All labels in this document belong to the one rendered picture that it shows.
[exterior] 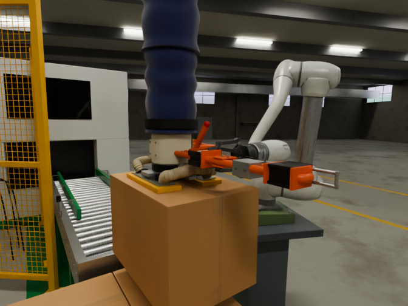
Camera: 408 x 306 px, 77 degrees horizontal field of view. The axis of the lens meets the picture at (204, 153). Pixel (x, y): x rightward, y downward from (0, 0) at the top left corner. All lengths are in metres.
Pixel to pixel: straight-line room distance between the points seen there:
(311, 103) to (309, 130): 0.14
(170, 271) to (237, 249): 0.28
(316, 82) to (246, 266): 0.94
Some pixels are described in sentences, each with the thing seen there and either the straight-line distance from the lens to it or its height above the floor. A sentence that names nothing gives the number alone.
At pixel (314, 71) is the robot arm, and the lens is 1.45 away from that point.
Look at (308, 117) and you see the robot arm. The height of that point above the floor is 1.35.
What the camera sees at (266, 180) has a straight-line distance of 0.63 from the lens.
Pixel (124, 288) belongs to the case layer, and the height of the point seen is 0.54.
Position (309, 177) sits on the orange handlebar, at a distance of 0.60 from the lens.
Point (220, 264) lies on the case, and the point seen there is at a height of 0.82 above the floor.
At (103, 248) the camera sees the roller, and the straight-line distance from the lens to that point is 1.77.
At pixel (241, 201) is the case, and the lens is 0.96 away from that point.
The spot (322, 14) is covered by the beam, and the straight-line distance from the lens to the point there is 7.30.
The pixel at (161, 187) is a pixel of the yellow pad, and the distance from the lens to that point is 0.93.
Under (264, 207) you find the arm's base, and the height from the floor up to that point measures 0.83.
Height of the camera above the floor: 1.34
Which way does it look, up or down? 8 degrees down
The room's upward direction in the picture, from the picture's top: 1 degrees clockwise
